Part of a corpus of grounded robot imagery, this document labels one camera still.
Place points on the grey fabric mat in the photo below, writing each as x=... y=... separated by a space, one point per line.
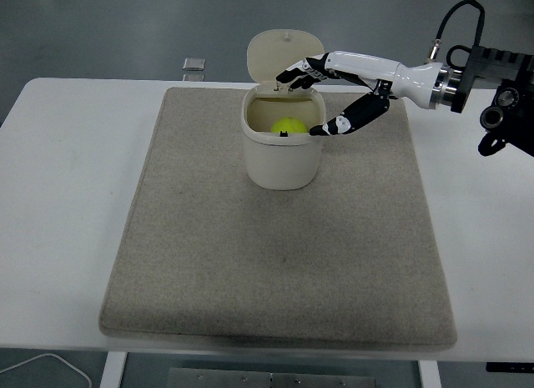
x=250 y=258

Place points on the metal floor socket cover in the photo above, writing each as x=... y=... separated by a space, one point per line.
x=193 y=77
x=194 y=63

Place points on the cream bin with hinged lid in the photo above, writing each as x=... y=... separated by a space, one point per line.
x=279 y=167

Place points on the yellow tennis ball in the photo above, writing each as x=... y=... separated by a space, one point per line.
x=288 y=124

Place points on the black table control panel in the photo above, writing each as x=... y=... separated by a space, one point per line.
x=509 y=367

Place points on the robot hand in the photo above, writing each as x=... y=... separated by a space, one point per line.
x=375 y=69

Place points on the white table leg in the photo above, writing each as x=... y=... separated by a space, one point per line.
x=112 y=371
x=429 y=375

